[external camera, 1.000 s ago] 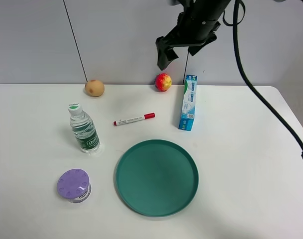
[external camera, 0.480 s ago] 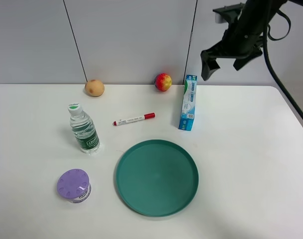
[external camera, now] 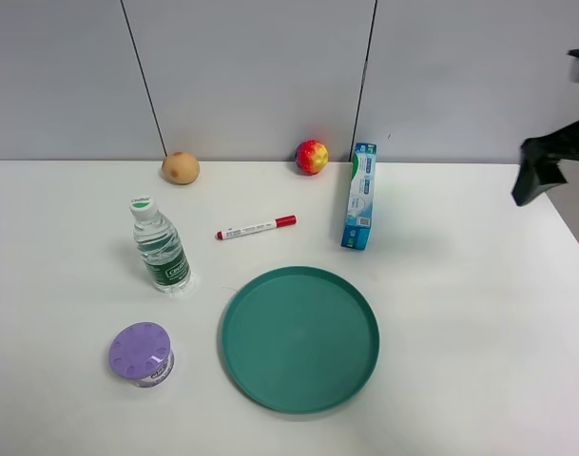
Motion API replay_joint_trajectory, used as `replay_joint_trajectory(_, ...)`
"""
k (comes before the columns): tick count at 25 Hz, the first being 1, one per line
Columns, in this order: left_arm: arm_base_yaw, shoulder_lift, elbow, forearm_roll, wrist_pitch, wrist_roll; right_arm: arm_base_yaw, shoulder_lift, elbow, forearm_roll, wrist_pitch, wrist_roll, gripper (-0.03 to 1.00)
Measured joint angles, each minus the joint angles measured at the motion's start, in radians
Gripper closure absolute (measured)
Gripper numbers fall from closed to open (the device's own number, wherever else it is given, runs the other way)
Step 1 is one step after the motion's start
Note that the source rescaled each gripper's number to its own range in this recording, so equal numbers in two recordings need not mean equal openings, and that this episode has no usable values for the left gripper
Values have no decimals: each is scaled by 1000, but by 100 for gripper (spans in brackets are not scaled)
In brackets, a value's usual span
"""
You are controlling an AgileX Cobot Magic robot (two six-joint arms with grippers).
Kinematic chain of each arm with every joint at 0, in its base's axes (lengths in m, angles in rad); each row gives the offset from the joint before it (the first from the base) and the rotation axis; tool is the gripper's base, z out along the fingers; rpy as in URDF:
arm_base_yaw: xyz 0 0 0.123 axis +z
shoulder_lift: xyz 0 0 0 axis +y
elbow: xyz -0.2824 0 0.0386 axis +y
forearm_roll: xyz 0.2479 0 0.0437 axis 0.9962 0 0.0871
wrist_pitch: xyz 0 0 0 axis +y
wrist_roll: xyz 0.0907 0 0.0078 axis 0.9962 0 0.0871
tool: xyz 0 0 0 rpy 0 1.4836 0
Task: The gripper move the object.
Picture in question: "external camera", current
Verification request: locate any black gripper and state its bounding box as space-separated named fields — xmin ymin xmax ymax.
xmin=511 ymin=48 xmax=579 ymax=207

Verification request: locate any purple lidded air freshener can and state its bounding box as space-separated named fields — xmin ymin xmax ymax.
xmin=108 ymin=322 xmax=175 ymax=388

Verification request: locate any blue toothpaste box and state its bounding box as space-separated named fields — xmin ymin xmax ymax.
xmin=341 ymin=142 xmax=376 ymax=251

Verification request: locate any red yellow apple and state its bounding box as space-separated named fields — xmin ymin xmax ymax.
xmin=295 ymin=140 xmax=328 ymax=176

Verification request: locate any red white marker pen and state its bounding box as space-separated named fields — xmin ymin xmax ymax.
xmin=215 ymin=215 xmax=297 ymax=240

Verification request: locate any green round plate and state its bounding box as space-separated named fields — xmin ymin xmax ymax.
xmin=218 ymin=266 xmax=380 ymax=414

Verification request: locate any brown potato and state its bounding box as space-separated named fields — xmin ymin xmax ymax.
xmin=162 ymin=152 xmax=200 ymax=185

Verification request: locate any clear water bottle green label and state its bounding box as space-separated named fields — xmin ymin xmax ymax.
xmin=129 ymin=196 xmax=191 ymax=295

